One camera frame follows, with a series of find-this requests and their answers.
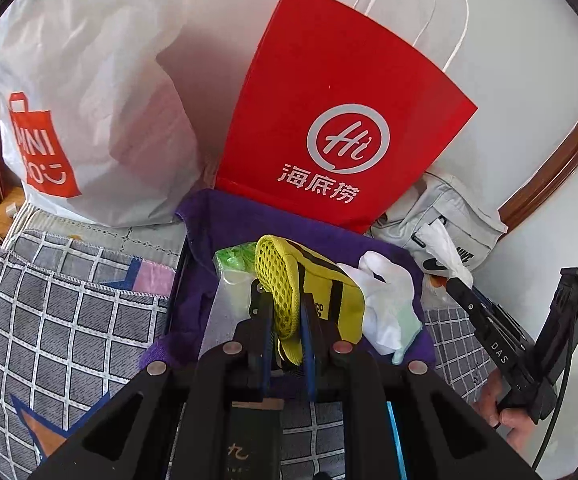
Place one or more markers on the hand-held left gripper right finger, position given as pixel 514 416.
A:
pixel 308 350

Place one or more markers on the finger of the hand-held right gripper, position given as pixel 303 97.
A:
pixel 506 325
pixel 491 340

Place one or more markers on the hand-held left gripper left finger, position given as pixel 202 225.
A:
pixel 267 345

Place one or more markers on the yellow mesh shoe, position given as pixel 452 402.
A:
pixel 324 285

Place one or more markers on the person's right hand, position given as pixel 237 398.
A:
pixel 519 432

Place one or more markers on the mint green sock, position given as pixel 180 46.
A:
pixel 409 335

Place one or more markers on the green wrapped packet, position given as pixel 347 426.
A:
pixel 234 260

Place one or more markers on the dark green box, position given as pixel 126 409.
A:
pixel 254 440

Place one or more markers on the purple towel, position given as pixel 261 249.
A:
pixel 191 285

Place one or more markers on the grey waist bag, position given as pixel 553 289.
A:
pixel 461 207

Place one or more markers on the curved wooden headboard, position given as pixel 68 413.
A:
pixel 569 160

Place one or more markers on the grey checked blanket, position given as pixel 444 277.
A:
pixel 69 320

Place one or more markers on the printed bed sheet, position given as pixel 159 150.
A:
pixel 94 240

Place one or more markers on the red paper bag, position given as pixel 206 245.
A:
pixel 319 85

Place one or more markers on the white plastic shopping bag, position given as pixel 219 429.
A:
pixel 109 85

